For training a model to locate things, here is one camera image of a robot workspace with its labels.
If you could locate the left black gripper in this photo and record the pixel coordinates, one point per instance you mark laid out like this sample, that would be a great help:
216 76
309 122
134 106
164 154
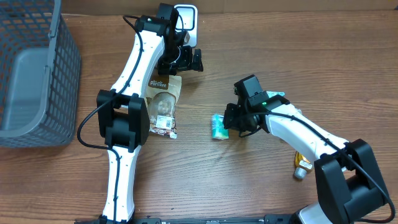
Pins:
187 65

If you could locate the brown snack bag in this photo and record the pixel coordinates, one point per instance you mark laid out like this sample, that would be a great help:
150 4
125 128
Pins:
162 94

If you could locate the white barcode scanner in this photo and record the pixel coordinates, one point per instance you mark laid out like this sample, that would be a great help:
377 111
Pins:
187 21

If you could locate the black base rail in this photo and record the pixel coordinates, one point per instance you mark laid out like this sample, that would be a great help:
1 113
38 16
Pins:
211 221

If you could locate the grey plastic mesh basket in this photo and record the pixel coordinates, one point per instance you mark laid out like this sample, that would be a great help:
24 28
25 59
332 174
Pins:
40 75

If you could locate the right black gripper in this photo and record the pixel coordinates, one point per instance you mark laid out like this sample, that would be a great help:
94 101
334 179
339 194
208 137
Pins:
232 116

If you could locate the yellow tea bottle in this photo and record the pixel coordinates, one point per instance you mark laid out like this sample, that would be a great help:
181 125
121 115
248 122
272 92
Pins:
302 166

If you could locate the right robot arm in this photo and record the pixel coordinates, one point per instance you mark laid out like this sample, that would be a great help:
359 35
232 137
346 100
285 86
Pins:
349 182

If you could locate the teal Kleenex tissue pack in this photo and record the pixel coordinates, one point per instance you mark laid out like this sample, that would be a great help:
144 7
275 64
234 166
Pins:
217 128

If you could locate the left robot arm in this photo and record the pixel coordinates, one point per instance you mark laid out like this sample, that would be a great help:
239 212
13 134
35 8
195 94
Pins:
165 43

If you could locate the teal wet wipes pack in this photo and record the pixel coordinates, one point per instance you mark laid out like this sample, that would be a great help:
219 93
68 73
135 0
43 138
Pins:
274 93

